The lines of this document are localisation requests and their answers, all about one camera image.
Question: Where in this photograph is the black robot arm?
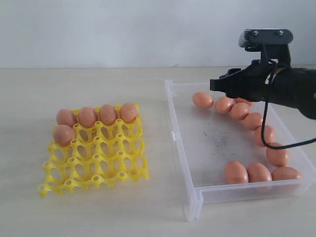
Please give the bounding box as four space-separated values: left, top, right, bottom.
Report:
210 60 316 119

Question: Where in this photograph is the brown egg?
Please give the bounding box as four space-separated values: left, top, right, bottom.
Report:
78 107 98 128
271 166 303 192
215 96 234 114
120 103 139 123
247 162 272 183
243 112 263 131
253 125 276 147
266 148 289 167
99 104 118 125
53 124 76 146
192 91 214 109
224 160 249 184
234 98 253 106
230 102 251 121
56 109 78 127

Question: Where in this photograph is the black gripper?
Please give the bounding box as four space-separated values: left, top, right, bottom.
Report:
209 59 277 102

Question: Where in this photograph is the black cable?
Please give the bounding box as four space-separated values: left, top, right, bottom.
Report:
261 44 316 149

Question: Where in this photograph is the clear plastic bin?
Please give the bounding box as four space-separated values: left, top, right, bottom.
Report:
165 80 316 221

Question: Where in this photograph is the yellow plastic egg tray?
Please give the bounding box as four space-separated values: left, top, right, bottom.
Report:
38 116 149 197

